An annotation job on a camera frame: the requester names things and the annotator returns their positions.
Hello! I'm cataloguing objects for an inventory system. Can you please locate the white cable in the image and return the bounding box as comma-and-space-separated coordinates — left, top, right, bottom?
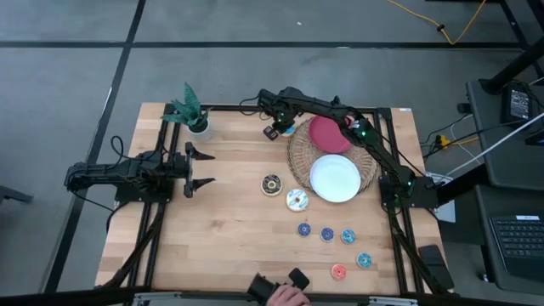
444, 110, 544, 178

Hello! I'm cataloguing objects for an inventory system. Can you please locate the dark grey side desk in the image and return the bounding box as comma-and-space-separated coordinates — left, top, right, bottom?
465, 78, 544, 294

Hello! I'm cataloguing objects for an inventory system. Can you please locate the black overhead rig beam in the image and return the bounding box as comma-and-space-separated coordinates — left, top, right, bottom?
0, 286, 544, 306

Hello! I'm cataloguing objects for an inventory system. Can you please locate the yellow extension cable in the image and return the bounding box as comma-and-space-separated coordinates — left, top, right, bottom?
386, 0, 488, 46

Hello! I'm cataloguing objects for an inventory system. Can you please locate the round woven placemat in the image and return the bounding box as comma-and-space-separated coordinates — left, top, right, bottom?
286, 116, 381, 196

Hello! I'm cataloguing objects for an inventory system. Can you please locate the white plant pot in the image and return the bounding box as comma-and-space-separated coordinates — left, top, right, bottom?
186, 118, 215, 143

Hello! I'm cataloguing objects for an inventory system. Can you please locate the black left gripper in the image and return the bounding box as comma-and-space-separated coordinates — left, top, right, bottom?
172, 142, 216, 199

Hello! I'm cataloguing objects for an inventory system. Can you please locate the black power adapter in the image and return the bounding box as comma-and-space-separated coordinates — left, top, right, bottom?
501, 81, 537, 127

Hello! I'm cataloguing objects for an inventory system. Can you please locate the white plate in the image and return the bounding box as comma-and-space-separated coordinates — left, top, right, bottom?
309, 154, 362, 204

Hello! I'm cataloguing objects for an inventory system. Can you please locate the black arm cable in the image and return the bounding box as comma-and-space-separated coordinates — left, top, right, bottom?
110, 134, 144, 162
239, 95, 267, 116

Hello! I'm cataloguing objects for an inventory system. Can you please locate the large white blue-drizzled donut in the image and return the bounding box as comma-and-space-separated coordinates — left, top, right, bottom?
286, 188, 310, 213

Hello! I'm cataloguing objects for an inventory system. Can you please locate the grey chair leg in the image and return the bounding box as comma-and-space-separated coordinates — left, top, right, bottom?
0, 184, 34, 206

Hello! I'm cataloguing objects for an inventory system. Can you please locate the large chocolate glazed donut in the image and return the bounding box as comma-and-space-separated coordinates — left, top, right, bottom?
260, 173, 284, 197

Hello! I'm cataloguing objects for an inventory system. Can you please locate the person's hand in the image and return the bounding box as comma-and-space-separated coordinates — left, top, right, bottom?
266, 284, 311, 306

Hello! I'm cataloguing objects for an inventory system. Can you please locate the green artificial plant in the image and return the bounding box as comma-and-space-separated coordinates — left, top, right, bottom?
160, 82, 213, 128

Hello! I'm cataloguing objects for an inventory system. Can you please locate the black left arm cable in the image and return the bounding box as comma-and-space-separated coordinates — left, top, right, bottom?
110, 134, 144, 162

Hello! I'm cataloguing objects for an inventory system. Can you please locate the black handheld device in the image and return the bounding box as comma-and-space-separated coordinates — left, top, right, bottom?
246, 267, 310, 305

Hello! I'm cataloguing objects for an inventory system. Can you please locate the black aluminium table frame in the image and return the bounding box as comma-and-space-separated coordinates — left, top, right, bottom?
95, 103, 456, 298

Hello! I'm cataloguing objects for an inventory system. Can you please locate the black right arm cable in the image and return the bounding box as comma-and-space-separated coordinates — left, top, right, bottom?
239, 95, 267, 116

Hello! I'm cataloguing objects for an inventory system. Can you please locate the black keyboard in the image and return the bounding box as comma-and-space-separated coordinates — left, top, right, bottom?
488, 214, 544, 281

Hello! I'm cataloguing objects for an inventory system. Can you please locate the red plate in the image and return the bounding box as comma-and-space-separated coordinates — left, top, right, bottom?
308, 115, 354, 155

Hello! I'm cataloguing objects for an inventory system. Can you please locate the black flat rectangular device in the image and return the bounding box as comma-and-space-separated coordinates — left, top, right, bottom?
417, 244, 455, 291

